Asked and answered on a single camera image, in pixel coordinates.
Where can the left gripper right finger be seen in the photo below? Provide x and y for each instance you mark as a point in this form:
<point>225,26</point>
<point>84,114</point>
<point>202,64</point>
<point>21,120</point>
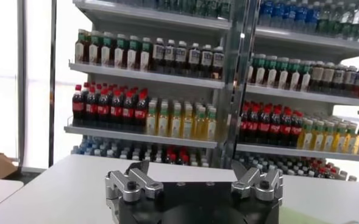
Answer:
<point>252,182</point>

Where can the dark drink bottle white cap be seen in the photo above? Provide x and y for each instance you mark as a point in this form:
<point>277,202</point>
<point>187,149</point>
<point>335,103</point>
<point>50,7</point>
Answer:
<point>158,56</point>
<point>206,62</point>
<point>169,58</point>
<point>181,59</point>
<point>218,64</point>
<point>194,61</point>

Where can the light green t-shirt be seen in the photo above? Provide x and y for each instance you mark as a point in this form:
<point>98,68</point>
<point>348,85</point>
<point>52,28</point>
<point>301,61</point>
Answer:
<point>295,217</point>

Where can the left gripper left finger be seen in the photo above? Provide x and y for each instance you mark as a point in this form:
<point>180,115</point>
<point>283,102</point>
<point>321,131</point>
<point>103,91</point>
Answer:
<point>133,182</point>

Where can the grey metal bottle shelf rack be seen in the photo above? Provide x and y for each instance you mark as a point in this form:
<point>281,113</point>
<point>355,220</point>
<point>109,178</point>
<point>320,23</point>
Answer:
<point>142,75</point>
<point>304,95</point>

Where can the dark tea bottle green cap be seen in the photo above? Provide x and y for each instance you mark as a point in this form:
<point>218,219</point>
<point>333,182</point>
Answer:
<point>260,71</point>
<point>80,48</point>
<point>94,50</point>
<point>133,54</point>
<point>294,76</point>
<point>120,53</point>
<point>305,77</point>
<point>250,71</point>
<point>106,51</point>
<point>271,73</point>
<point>282,74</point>
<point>145,56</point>

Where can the black metal frame pole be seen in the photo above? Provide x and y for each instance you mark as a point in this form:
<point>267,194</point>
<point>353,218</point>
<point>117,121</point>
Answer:
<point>52,91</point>

